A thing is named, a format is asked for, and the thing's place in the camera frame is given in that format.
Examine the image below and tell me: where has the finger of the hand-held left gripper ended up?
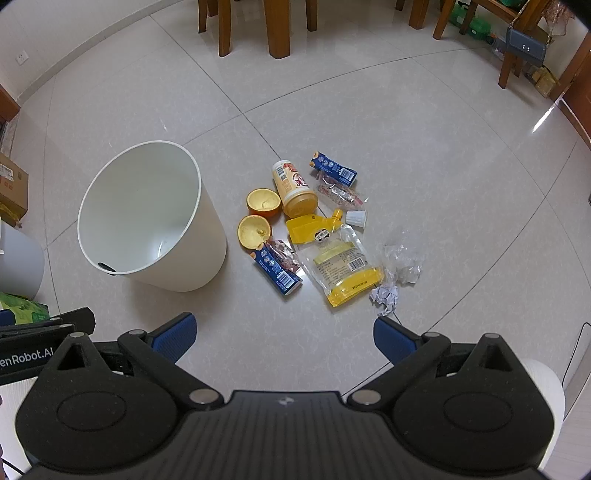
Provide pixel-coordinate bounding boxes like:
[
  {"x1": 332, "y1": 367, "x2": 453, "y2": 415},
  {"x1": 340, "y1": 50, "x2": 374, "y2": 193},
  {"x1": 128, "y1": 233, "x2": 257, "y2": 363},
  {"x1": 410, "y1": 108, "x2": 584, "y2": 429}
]
[{"x1": 48, "y1": 308, "x2": 96, "y2": 335}]

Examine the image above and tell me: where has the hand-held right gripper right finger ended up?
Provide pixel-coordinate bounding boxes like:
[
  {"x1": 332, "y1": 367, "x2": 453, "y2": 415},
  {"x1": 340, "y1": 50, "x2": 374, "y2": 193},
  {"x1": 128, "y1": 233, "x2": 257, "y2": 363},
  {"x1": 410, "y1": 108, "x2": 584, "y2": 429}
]
[{"x1": 344, "y1": 316, "x2": 529, "y2": 409}]

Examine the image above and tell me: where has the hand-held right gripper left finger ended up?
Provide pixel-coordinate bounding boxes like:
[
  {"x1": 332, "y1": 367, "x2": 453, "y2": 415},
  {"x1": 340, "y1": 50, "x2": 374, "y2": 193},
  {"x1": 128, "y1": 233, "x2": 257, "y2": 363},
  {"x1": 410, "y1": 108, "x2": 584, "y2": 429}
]
[{"x1": 41, "y1": 312, "x2": 227, "y2": 409}]

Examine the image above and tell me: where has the white paper ball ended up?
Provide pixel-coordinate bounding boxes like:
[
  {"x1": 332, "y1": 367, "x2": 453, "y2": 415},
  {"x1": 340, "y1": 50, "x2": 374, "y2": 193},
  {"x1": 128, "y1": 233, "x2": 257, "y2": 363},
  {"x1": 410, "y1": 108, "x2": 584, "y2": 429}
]
[{"x1": 369, "y1": 284, "x2": 400, "y2": 317}]

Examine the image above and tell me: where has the clear plastic wrap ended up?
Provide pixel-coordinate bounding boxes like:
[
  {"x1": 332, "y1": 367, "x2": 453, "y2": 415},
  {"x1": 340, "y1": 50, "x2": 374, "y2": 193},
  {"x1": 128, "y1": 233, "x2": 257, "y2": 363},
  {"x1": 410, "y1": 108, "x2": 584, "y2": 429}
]
[{"x1": 379, "y1": 231, "x2": 423, "y2": 284}]

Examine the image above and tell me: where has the yellow spout pouch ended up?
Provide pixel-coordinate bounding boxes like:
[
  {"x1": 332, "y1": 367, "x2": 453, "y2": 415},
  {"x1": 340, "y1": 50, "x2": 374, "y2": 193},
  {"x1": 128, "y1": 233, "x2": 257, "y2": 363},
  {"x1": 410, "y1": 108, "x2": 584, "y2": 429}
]
[{"x1": 285, "y1": 209, "x2": 385, "y2": 308}]

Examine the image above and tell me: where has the blue drink carton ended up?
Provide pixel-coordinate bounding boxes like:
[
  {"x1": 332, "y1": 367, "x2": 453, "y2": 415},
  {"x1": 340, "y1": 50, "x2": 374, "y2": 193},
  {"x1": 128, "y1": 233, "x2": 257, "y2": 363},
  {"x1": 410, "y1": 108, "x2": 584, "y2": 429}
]
[
  {"x1": 253, "y1": 244, "x2": 304, "y2": 297},
  {"x1": 309, "y1": 150, "x2": 358, "y2": 186}
]

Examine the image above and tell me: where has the white plastic trash bin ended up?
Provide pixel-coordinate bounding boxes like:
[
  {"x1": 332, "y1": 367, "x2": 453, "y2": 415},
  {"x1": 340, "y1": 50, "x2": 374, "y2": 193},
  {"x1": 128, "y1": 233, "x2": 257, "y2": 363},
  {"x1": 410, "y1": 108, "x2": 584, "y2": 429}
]
[{"x1": 77, "y1": 141, "x2": 228, "y2": 293}]

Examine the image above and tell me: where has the orange peel half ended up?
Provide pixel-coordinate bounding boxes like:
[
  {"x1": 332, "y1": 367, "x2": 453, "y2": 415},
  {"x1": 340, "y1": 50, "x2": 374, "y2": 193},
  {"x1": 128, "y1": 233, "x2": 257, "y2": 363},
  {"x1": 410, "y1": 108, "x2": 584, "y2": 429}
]
[
  {"x1": 246, "y1": 188, "x2": 281, "y2": 219},
  {"x1": 237, "y1": 215, "x2": 271, "y2": 251}
]

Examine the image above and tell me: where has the dark red snack wrapper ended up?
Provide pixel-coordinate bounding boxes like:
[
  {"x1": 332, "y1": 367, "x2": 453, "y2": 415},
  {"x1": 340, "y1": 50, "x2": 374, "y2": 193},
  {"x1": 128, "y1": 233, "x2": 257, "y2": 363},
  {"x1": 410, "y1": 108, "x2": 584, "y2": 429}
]
[{"x1": 265, "y1": 239, "x2": 301, "y2": 273}]

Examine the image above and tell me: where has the green printed box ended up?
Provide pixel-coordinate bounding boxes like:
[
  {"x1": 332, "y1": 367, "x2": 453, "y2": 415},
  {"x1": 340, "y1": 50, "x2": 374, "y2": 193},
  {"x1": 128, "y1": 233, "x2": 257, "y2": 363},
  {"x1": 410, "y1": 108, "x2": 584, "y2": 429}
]
[{"x1": 0, "y1": 292, "x2": 51, "y2": 325}]

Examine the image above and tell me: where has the person's white trouser leg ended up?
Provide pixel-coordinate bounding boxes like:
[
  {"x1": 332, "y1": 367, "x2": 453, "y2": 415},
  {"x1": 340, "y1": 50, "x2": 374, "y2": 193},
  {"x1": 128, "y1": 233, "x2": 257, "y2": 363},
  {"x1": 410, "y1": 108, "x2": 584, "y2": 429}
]
[
  {"x1": 0, "y1": 376, "x2": 42, "y2": 467},
  {"x1": 524, "y1": 359, "x2": 566, "y2": 469}
]

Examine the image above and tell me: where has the brown cardboard box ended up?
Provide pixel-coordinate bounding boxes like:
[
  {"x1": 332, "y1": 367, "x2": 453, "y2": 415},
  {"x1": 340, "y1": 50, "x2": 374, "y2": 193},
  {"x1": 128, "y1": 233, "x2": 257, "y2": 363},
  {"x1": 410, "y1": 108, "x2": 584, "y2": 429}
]
[{"x1": 0, "y1": 152, "x2": 29, "y2": 219}]

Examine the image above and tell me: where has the wooden chair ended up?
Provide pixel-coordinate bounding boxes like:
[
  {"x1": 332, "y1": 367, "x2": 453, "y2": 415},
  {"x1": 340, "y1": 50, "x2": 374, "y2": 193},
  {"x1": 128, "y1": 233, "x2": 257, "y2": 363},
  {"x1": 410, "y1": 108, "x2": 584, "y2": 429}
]
[
  {"x1": 198, "y1": 0, "x2": 232, "y2": 57},
  {"x1": 459, "y1": 0, "x2": 548, "y2": 89}
]

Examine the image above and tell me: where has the yellow carton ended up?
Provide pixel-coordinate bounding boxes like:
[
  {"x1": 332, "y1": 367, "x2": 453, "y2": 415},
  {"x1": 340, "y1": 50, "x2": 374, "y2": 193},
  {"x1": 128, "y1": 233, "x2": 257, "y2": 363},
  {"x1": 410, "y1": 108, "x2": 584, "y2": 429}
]
[{"x1": 526, "y1": 65, "x2": 559, "y2": 97}]

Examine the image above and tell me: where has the grey handbag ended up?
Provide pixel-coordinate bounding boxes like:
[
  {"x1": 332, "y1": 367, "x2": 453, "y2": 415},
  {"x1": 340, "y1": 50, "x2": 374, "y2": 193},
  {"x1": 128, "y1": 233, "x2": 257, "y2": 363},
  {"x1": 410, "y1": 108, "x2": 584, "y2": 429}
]
[{"x1": 505, "y1": 0, "x2": 555, "y2": 66}]

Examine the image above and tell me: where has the green plastic crate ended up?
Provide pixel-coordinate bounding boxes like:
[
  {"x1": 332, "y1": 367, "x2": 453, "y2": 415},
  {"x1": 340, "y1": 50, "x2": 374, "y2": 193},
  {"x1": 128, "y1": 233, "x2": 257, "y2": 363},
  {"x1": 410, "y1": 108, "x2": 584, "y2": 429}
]
[{"x1": 450, "y1": 0, "x2": 492, "y2": 38}]

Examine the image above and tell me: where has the black cable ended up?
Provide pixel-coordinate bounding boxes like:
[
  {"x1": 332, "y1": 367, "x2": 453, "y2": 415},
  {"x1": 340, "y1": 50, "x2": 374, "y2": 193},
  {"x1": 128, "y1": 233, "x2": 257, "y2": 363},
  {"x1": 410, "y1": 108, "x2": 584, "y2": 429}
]
[{"x1": 560, "y1": 318, "x2": 591, "y2": 385}]

